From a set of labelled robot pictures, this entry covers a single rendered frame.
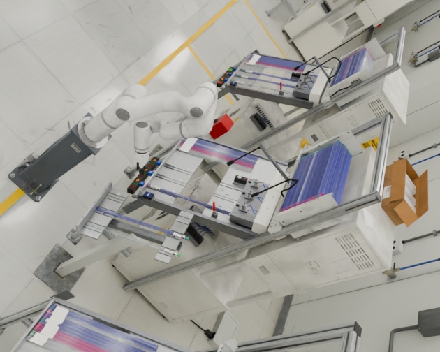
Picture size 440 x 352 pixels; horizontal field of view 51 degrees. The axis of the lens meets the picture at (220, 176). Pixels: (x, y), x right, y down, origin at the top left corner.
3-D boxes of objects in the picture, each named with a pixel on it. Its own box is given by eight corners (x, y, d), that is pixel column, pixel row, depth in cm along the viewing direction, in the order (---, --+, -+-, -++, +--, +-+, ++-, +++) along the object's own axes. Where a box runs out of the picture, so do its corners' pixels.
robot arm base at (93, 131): (70, 129, 245) (89, 114, 234) (89, 111, 259) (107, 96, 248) (96, 155, 251) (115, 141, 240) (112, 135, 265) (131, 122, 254)
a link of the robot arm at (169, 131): (190, 110, 241) (142, 118, 254) (179, 126, 229) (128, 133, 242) (195, 125, 246) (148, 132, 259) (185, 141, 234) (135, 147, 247)
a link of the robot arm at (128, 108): (128, 107, 242) (115, 126, 231) (121, 88, 235) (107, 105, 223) (218, 104, 225) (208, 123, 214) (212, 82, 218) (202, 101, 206)
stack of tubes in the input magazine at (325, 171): (279, 211, 234) (324, 193, 218) (301, 156, 272) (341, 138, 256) (293, 228, 238) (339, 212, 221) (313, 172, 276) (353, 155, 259)
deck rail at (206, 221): (137, 202, 263) (137, 194, 259) (139, 200, 265) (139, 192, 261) (255, 244, 249) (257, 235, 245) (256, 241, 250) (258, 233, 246)
